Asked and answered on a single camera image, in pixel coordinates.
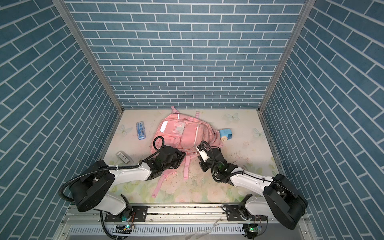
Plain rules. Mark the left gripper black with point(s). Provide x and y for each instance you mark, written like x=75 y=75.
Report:
x=179 y=155

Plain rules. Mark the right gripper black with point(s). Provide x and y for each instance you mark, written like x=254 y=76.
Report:
x=203 y=164

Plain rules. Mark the pink student backpack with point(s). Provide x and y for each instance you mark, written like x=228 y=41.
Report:
x=184 y=132

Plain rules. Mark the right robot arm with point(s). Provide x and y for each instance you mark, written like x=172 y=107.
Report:
x=286 y=202

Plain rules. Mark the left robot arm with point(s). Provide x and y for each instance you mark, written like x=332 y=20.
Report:
x=92 y=190

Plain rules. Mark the blue clear pencil case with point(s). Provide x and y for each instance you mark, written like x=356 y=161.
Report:
x=141 y=132

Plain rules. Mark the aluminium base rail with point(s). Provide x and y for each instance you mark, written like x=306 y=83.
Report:
x=181 y=221

